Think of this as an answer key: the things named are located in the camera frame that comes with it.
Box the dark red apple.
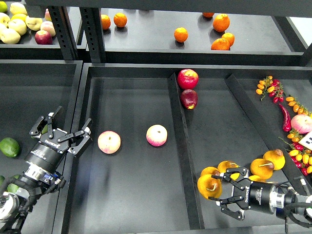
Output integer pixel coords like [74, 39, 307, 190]
[180, 89, 198, 110]

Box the cherry tomato bunch bottom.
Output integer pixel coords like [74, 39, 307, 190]
[279, 129, 312, 176]

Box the pale yellow apple middle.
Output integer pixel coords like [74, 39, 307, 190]
[8, 19, 27, 36]

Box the pink apple centre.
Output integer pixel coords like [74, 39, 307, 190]
[146, 124, 168, 147]

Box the orange on shelf left edge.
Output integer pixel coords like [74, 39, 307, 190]
[101, 14, 111, 30]

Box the pink apple left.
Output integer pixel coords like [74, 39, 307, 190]
[97, 131, 121, 154]

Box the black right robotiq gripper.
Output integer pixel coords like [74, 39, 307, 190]
[208, 167, 277, 221]

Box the cherry tomato bunch top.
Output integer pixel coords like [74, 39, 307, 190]
[255, 76, 284, 103]

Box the green avocado bottom left edge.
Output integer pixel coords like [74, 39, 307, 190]
[0, 175, 5, 186]

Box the red chili pepper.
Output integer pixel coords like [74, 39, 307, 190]
[278, 104, 292, 132]

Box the bright red apple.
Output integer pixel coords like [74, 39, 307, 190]
[177, 69, 199, 90]

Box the pink apple far right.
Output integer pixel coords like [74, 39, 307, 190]
[291, 114, 312, 135]

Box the white label card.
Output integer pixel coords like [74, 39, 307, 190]
[299, 132, 312, 150]

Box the yellow pear under gripper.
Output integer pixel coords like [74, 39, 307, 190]
[250, 158, 274, 179]

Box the green lime-like avocado far left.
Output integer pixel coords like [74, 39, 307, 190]
[0, 137, 20, 158]

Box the black tray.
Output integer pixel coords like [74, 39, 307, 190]
[65, 63, 312, 234]
[0, 60, 82, 234]

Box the dark green avocado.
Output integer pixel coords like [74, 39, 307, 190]
[7, 175, 20, 193]

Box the green lime on shelf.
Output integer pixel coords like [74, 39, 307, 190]
[0, 1, 8, 13]

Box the pale yellow pear top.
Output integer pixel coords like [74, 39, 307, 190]
[10, 2, 28, 15]

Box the black left tray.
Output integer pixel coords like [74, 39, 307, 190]
[0, 60, 82, 234]

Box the cherry tomato bunch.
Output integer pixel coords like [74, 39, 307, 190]
[279, 129, 312, 176]
[255, 76, 284, 103]

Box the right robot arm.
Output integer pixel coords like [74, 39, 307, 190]
[209, 167, 312, 233]

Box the black shelf upright post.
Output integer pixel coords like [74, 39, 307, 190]
[79, 7, 107, 63]

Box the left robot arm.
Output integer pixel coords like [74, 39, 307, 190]
[0, 107, 93, 234]

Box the orange tomato bunch middle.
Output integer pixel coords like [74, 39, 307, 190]
[286, 96, 312, 117]

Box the green avocado top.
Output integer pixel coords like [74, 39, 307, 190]
[41, 124, 48, 135]

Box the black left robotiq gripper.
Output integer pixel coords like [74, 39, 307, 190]
[25, 106, 93, 174]

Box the red apple on shelf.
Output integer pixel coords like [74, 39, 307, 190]
[35, 30, 53, 45]

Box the pink apple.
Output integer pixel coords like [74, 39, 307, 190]
[97, 131, 121, 154]
[291, 114, 312, 135]
[146, 124, 168, 147]

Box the black middle tray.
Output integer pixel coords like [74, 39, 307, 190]
[65, 63, 312, 234]

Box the orange on shelf front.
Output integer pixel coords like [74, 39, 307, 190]
[211, 38, 230, 50]

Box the yellow apple on shelf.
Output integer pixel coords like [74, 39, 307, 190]
[25, 16, 43, 31]

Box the pale peach on shelf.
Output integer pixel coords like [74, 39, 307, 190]
[40, 21, 56, 37]

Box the black shelf upright left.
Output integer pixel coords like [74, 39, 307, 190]
[47, 6, 78, 60]

